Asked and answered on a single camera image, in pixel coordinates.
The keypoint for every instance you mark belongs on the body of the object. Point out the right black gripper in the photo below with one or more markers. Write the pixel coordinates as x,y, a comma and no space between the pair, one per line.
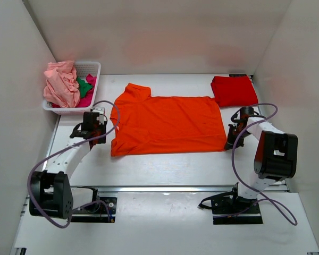
231,142

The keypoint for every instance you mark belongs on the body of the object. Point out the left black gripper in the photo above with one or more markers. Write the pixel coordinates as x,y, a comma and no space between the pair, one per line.
102,138

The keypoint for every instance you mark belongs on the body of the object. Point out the orange t shirt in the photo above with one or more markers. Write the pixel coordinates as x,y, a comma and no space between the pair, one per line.
147,124

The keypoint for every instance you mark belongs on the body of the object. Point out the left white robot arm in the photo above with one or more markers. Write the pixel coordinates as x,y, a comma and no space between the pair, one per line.
51,187

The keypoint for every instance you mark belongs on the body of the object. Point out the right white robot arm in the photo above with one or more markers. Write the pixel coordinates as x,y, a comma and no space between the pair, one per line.
276,154

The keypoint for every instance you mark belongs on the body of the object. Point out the magenta t shirt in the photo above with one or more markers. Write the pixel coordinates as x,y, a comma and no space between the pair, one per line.
86,101

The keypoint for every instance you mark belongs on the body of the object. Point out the folded red t shirt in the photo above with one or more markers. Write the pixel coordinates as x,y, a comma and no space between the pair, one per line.
233,91

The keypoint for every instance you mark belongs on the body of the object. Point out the green t shirt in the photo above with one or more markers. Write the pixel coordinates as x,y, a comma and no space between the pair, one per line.
84,87

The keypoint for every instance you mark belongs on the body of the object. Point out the pink t shirt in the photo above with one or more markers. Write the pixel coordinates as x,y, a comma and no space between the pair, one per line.
62,88

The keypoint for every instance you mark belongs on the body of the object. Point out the white plastic basket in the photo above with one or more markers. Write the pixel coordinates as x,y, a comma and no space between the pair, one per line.
83,68

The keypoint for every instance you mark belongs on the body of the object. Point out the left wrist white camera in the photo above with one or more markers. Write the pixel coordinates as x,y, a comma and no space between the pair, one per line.
101,114

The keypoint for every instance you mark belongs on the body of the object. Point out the black bracket at wall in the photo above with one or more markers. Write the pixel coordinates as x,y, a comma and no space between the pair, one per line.
237,75

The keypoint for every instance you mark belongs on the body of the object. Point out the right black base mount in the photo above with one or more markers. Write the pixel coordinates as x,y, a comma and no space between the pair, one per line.
229,208

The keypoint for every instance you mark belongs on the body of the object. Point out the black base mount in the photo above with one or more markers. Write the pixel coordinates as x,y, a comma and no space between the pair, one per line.
93,205
229,208

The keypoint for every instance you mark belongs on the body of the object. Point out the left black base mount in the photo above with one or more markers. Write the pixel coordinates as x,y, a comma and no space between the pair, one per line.
93,205

